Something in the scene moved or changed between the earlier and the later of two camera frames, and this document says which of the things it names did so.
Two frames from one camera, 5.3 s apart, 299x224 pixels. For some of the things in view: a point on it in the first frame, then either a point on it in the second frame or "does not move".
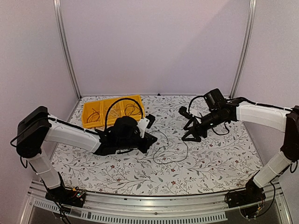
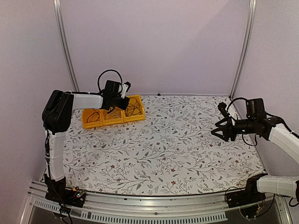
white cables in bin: x=113 y=112 does not move
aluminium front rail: x=99 y=205 does not move
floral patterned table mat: x=221 y=163 does not move
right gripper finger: x=196 y=138 → x=213 y=132
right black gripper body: x=197 y=126 → x=229 y=128
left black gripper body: x=143 y=148 → x=123 y=106
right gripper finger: x=186 y=128 → x=225 y=119
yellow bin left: x=93 y=115 does not move
